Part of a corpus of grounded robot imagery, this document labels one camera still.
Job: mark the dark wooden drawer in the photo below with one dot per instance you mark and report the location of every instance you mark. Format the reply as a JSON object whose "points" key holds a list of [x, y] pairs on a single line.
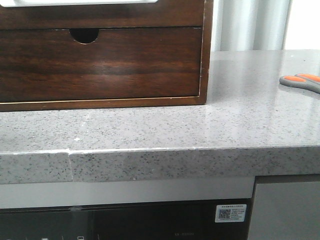
{"points": [[163, 13], [49, 65]]}

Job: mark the grey orange handled scissors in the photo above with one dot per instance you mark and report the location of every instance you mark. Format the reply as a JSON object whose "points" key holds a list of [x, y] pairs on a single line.
{"points": [[303, 81]]}

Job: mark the dark wooden drawer cabinet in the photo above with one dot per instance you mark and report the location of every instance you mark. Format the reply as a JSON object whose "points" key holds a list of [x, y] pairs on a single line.
{"points": [[88, 35]]}

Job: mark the black built-in appliance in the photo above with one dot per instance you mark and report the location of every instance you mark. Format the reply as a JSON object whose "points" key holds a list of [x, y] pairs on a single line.
{"points": [[176, 209]]}

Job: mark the white QR code sticker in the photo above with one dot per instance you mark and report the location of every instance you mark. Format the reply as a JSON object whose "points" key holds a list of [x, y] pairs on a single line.
{"points": [[230, 213]]}

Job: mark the white sheer curtain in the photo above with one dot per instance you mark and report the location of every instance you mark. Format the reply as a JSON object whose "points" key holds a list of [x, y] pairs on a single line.
{"points": [[244, 25]]}

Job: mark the grey cabinet door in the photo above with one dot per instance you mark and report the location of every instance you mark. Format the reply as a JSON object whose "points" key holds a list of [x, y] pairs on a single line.
{"points": [[286, 208]]}

